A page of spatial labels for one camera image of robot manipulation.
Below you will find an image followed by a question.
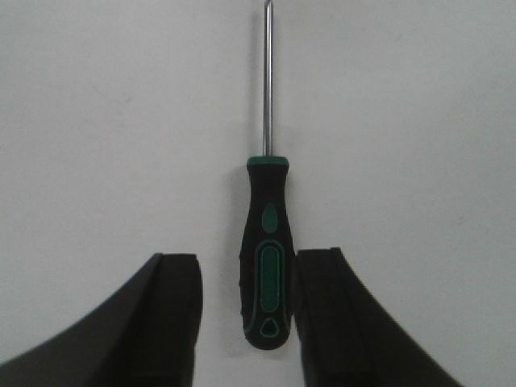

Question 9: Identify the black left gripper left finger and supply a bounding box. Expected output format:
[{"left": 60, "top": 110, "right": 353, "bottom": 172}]
[{"left": 1, "top": 253, "right": 202, "bottom": 386}]

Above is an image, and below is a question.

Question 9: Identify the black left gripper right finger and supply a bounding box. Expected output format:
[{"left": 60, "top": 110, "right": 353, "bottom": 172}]
[{"left": 294, "top": 248, "right": 459, "bottom": 386}]

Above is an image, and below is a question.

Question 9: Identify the green black screwdriver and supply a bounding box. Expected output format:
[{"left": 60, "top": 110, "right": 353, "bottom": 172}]
[{"left": 239, "top": 1, "right": 294, "bottom": 351}]

